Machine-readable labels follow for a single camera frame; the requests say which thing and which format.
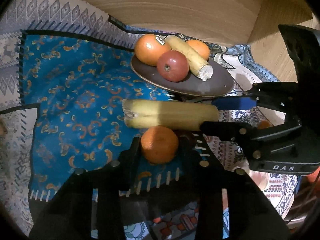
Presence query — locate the orange mandarin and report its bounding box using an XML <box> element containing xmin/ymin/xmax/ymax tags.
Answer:
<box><xmin>140</xmin><ymin>126</ymin><xmax>179</xmax><ymax>164</ymax></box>

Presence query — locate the yellow banana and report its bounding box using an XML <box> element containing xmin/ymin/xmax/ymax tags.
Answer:
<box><xmin>122</xmin><ymin>99</ymin><xmax>219</xmax><ymax>131</ymax></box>

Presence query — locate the small orange tangerine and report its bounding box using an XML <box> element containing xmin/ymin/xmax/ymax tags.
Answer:
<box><xmin>186</xmin><ymin>40</ymin><xmax>210</xmax><ymax>61</ymax></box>

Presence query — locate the dark oval plate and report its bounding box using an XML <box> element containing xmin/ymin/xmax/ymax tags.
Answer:
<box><xmin>131</xmin><ymin>56</ymin><xmax>234</xmax><ymax>98</ymax></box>

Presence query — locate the peeled pale banana piece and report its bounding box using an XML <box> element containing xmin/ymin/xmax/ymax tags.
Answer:
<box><xmin>165</xmin><ymin>35</ymin><xmax>213</xmax><ymax>81</ymax></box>

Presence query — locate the red apple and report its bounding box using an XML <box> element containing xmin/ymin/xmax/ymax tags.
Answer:
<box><xmin>156</xmin><ymin>50</ymin><xmax>189</xmax><ymax>82</ymax></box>

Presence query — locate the large orange with sticker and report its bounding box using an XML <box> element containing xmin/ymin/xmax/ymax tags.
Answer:
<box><xmin>134</xmin><ymin>34</ymin><xmax>171</xmax><ymax>67</ymax></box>

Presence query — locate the patterned blue white cloth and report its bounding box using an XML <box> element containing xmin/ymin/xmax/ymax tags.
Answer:
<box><xmin>0</xmin><ymin>0</ymin><xmax>301</xmax><ymax>240</ymax></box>

